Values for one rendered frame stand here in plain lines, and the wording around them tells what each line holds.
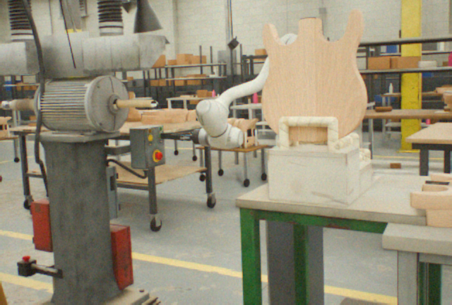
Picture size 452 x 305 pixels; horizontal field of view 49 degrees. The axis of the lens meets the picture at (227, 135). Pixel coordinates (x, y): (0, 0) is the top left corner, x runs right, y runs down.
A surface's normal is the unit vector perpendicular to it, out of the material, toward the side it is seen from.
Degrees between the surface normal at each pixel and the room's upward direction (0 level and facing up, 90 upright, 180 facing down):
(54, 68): 90
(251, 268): 90
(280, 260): 90
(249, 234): 89
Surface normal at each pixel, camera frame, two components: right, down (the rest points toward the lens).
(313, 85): -0.50, 0.12
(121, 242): 0.88, 0.02
